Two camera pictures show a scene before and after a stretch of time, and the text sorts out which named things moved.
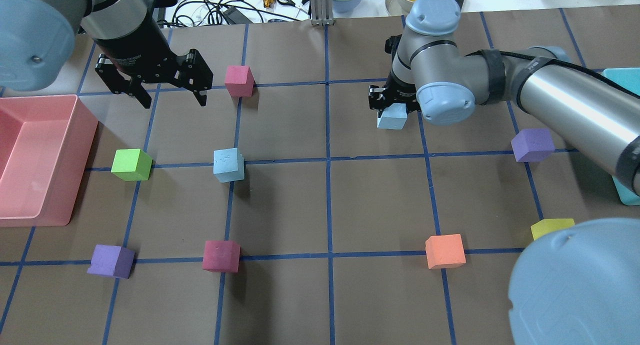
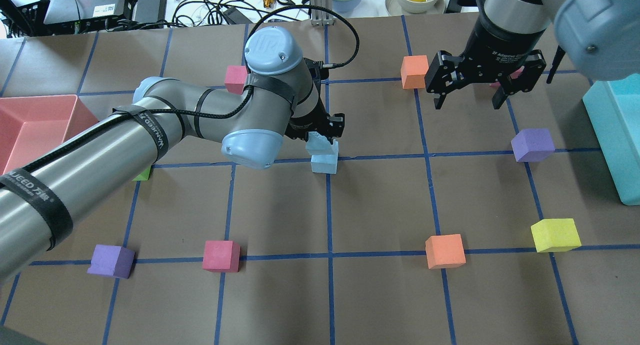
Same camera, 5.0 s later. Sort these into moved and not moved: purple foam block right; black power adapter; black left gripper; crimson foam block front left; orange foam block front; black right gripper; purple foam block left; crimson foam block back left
Moved: black right gripper; black left gripper
Not moved: crimson foam block front left; black power adapter; crimson foam block back left; purple foam block right; purple foam block left; orange foam block front
